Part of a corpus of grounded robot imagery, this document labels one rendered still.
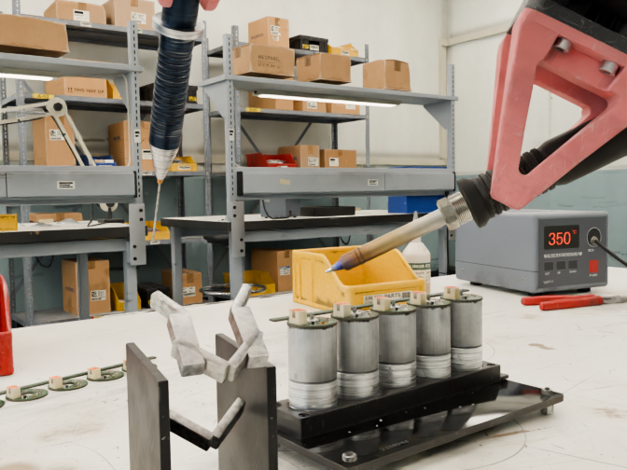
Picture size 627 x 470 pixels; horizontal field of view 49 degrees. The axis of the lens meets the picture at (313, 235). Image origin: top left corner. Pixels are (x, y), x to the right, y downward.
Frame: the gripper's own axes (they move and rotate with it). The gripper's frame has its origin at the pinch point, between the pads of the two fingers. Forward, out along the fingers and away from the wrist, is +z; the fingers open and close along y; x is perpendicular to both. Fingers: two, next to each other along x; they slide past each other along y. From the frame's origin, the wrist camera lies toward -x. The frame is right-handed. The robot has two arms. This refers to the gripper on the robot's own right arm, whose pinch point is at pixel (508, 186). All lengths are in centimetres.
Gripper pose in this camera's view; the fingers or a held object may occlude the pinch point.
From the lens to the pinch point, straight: 32.9
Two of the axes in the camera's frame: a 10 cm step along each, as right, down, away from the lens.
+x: 8.8, 4.7, -0.8
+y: -1.2, 0.7, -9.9
